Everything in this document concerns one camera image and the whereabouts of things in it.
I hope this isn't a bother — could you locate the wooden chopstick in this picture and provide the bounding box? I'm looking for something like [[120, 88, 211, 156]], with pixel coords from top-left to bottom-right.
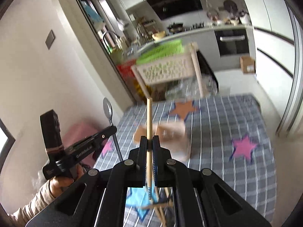
[[150, 187, 167, 227], [146, 97, 153, 200], [140, 200, 174, 210]]

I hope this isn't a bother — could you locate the metal spoon black handle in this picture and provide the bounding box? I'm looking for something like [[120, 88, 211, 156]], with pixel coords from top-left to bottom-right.
[[103, 97, 123, 161]]

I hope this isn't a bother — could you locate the beige sleeve left forearm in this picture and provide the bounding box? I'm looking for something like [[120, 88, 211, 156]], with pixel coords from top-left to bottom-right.
[[8, 180, 55, 226]]

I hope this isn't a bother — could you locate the person's left hand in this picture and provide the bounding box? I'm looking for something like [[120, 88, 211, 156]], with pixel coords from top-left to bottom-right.
[[50, 164, 85, 198]]

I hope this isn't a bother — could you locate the beige plastic utensil holder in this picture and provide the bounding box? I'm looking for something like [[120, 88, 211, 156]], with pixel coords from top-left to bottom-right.
[[133, 120, 191, 162]]

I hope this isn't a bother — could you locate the pink cushioned chair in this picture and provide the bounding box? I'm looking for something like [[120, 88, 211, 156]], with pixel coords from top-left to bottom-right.
[[62, 120, 108, 168]]

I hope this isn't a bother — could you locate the grey checked star tablecloth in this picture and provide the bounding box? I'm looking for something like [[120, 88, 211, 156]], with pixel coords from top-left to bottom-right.
[[93, 94, 277, 227]]

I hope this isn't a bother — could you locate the red plastic basket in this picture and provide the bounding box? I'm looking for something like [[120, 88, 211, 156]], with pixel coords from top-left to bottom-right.
[[116, 59, 137, 81]]

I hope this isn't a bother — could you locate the green plastic basket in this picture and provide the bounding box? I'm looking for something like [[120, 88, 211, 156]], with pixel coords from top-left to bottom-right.
[[136, 40, 184, 65]]

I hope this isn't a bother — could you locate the cardboard box on floor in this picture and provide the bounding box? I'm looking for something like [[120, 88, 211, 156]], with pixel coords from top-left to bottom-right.
[[240, 56, 256, 74]]

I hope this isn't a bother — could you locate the built-in black oven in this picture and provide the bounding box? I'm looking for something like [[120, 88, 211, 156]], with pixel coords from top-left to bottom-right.
[[215, 29, 250, 56]]

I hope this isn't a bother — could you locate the grey wall switch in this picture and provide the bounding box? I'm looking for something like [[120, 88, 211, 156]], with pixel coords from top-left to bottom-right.
[[45, 30, 55, 50]]

